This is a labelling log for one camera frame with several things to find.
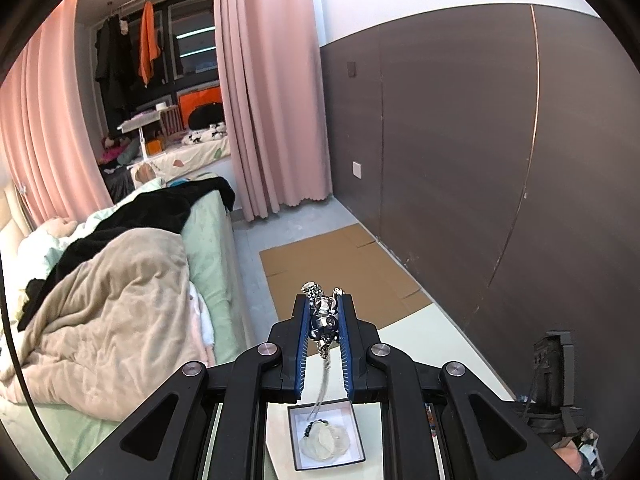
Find bed with green sheet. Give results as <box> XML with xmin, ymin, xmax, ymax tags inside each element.
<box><xmin>0</xmin><ymin>175</ymin><xmax>247</xmax><ymax>476</ymax></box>

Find white jewelry box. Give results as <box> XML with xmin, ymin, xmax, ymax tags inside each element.
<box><xmin>287</xmin><ymin>400</ymin><xmax>367</xmax><ymax>471</ymax></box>

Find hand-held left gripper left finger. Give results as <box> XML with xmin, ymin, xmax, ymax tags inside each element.
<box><xmin>65</xmin><ymin>294</ymin><xmax>308</xmax><ymax>480</ymax></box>

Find silver chain bracelet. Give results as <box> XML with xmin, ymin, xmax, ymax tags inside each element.
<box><xmin>300</xmin><ymin>282</ymin><xmax>347</xmax><ymax>418</ymax></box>

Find wooden rack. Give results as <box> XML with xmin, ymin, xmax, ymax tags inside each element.
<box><xmin>159</xmin><ymin>105</ymin><xmax>182</xmax><ymax>139</ymax></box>

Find beige blanket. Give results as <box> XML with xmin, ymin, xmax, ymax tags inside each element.
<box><xmin>0</xmin><ymin>229</ymin><xmax>209</xmax><ymax>422</ymax></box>

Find black bag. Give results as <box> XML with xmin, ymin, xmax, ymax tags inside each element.
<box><xmin>187</xmin><ymin>104</ymin><xmax>226</xmax><ymax>131</ymax></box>

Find black cloth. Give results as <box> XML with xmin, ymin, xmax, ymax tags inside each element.
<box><xmin>17</xmin><ymin>177</ymin><xmax>236</xmax><ymax>332</ymax></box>

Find flattened cardboard sheet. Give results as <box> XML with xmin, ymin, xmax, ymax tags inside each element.
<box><xmin>258</xmin><ymin>223</ymin><xmax>432</xmax><ymax>332</ymax></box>

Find black and white patterned cushion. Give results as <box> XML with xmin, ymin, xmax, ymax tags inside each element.
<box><xmin>180</xmin><ymin>123</ymin><xmax>231</xmax><ymax>146</ymax></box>

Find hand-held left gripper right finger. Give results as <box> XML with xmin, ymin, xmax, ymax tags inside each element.
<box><xmin>336</xmin><ymin>294</ymin><xmax>577</xmax><ymax>480</ymax></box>

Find black device on stand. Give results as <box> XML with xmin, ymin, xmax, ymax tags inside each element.
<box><xmin>532</xmin><ymin>330</ymin><xmax>577</xmax><ymax>409</ymax></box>

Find black hanging clothes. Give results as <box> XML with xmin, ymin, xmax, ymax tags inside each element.
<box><xmin>93</xmin><ymin>13</ymin><xmax>136</xmax><ymax>112</ymax></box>

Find orange hanging towel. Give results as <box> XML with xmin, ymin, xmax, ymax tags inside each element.
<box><xmin>138</xmin><ymin>1</ymin><xmax>162</xmax><ymax>86</ymax></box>

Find white folding table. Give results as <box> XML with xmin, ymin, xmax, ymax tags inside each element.
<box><xmin>117</xmin><ymin>110</ymin><xmax>167</xmax><ymax>162</ymax></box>

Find window seat mattress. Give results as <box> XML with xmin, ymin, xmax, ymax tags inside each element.
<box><xmin>129</xmin><ymin>135</ymin><xmax>234</xmax><ymax>182</ymax></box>

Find pink curtain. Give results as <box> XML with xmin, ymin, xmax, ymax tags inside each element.
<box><xmin>0</xmin><ymin>0</ymin><xmax>117</xmax><ymax>223</ymax></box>
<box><xmin>213</xmin><ymin>0</ymin><xmax>334</xmax><ymax>222</ymax></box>

